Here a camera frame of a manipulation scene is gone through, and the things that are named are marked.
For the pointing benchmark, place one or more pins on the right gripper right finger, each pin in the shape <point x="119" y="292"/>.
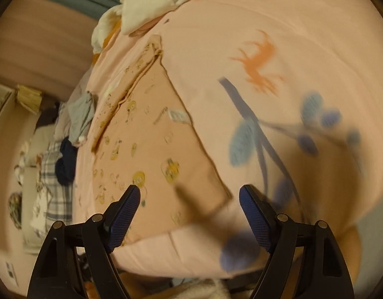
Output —
<point x="323" y="271"/>

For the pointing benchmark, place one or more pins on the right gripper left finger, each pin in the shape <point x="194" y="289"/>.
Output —
<point x="57" y="274"/>

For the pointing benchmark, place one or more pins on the peach duck print baby shirt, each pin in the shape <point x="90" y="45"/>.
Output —
<point x="143" y="136"/>

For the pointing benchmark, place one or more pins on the plaid grey pillow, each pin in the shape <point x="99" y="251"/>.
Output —
<point x="54" y="201"/>

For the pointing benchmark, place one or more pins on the dark navy garment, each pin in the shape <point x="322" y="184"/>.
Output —
<point x="65" y="166"/>

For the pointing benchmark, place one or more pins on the grey garment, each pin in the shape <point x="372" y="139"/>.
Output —
<point x="81" y="113"/>

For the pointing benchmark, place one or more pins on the yellow fringed lampshade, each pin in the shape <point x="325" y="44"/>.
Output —
<point x="29" y="98"/>

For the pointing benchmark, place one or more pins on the pink printed bed sheet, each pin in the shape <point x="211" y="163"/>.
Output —
<point x="285" y="95"/>

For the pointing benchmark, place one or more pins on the pink beige curtain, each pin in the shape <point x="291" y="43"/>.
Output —
<point x="44" y="45"/>

